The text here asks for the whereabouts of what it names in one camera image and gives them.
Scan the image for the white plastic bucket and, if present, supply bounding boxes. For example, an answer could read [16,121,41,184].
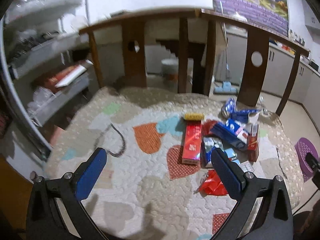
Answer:
[161,59,178,81]

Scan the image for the dark blue carton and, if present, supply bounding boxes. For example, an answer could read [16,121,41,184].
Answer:
[210,119,249,151]

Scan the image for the grey kitchen cabinets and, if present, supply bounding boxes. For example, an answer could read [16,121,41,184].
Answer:
[214,30,319,128]

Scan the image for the small light blue box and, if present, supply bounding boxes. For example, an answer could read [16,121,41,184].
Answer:
[225,148,241,165]

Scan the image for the grey shelving rack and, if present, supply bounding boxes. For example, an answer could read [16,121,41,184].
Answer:
[1,0,92,160]

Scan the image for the red snack bag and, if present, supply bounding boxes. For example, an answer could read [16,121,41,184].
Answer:
[201,120,218,137]

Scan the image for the long red carton box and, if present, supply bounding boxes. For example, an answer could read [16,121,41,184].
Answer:
[182,121,202,165]

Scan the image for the blue Chinese text box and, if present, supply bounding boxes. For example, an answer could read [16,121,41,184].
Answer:
[229,109,260,124]

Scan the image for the blue white tissue pack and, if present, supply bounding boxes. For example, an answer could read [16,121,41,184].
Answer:
[221,98,236,119]

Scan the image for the dark wooden chair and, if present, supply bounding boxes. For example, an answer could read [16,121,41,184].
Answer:
[79,8,309,115]

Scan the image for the small red box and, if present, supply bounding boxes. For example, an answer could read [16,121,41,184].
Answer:
[247,123,259,162]

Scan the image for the blue flat mop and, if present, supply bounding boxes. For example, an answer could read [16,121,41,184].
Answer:
[213,23,238,95]

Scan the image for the quilted heart pattern cushion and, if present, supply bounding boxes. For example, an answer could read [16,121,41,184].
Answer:
[44,87,304,240]

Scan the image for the red plastic wrapper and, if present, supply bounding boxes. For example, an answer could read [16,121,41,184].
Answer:
[195,170,228,196]

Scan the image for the floral tissue packet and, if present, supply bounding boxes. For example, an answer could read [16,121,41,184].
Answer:
[202,137,224,168]

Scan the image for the yellow blue box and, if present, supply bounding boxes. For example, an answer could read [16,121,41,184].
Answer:
[183,113,204,121]

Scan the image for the colourful wall poster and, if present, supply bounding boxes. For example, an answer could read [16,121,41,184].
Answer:
[213,0,289,36]

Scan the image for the purple plastic waste basket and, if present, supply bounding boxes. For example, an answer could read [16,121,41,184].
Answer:
[295,137,319,182]

